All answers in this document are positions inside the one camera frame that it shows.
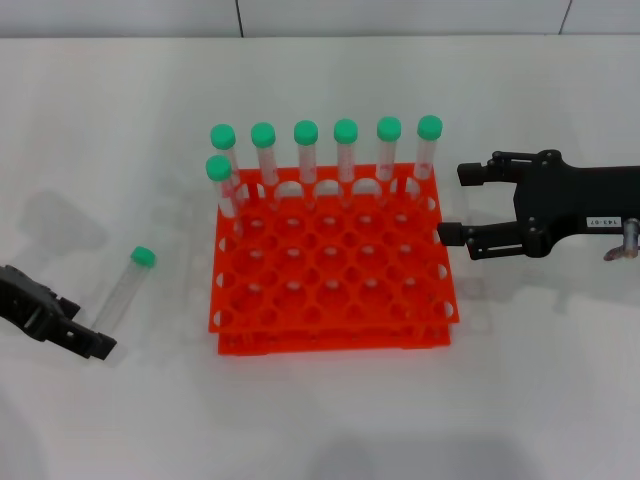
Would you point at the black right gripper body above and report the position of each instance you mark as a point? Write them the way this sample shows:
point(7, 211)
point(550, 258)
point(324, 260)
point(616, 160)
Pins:
point(555, 195)

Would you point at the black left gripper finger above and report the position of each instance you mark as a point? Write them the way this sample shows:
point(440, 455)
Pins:
point(67, 311)
point(85, 342)

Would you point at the green-capped clear test tube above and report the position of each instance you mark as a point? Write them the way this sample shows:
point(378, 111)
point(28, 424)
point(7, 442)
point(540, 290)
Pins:
point(223, 136)
point(345, 130)
point(263, 134)
point(389, 128)
point(143, 256)
point(430, 127)
point(218, 168)
point(306, 132)

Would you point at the orange test tube rack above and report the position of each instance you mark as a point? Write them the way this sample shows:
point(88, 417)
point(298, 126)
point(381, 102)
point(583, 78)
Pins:
point(330, 270)

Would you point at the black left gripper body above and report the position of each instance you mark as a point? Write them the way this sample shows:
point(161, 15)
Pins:
point(25, 305)

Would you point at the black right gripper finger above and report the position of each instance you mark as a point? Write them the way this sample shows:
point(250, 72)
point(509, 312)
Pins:
point(472, 173)
point(495, 240)

